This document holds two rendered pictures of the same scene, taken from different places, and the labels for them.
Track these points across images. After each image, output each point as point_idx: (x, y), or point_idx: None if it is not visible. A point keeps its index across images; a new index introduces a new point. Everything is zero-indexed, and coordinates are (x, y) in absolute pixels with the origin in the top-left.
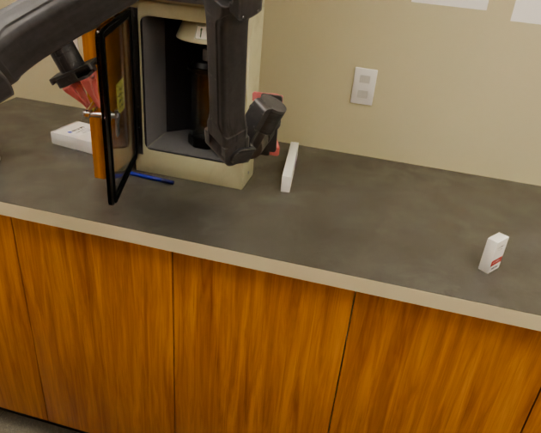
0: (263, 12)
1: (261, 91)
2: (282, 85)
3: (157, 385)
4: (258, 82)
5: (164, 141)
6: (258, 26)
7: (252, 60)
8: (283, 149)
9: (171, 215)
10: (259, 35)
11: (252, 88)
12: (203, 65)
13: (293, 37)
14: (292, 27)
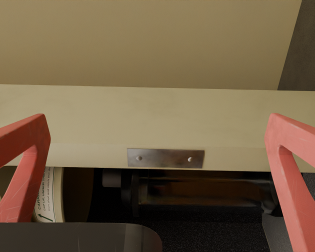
0: None
1: (211, 48)
2: (201, 15)
3: None
4: (150, 88)
5: (277, 251)
6: (11, 102)
7: (70, 128)
8: (314, 7)
9: None
10: (39, 96)
11: (147, 120)
12: (124, 196)
13: (125, 4)
14: (110, 6)
